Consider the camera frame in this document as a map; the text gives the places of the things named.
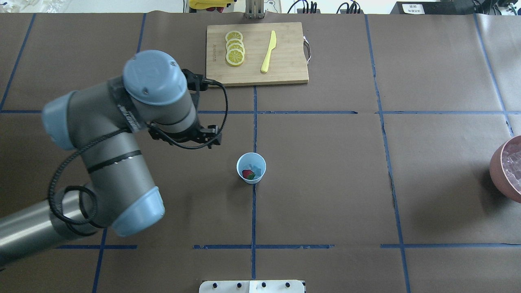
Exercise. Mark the yellow plastic knife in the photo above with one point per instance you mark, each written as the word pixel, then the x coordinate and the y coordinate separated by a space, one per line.
pixel 271 46

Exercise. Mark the yellow cloth bag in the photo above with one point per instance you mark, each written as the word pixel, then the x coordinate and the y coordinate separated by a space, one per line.
pixel 210 5

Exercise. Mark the black box with label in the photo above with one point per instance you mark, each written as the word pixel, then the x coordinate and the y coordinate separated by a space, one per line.
pixel 442 7

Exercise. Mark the pink bowl with ice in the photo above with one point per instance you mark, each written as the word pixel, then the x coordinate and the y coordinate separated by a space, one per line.
pixel 505 169

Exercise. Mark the ice cube in cup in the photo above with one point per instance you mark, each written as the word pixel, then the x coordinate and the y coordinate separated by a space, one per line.
pixel 257 171

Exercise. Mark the lemon slice top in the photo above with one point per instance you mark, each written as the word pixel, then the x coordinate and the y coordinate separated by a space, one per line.
pixel 233 35

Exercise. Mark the light blue cup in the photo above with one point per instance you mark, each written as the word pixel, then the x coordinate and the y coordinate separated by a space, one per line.
pixel 250 158

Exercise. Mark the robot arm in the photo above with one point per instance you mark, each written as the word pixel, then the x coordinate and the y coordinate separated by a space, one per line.
pixel 106 181

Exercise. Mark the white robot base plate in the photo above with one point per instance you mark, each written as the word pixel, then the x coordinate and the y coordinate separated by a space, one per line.
pixel 252 286

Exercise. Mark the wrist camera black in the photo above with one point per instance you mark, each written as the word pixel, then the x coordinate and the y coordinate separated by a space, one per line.
pixel 197 82

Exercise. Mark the red strawberry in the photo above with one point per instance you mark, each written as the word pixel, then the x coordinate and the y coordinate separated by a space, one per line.
pixel 248 174

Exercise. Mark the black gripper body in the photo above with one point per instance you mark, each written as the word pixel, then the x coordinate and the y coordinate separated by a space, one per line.
pixel 208 135

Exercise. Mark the wooden cutting board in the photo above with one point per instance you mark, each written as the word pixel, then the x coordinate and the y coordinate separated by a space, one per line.
pixel 288 63

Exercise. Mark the aluminium frame post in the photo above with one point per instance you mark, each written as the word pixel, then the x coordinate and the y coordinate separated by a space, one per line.
pixel 254 9

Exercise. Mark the lemon slice front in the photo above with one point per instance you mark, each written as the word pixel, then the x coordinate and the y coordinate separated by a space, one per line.
pixel 235 57

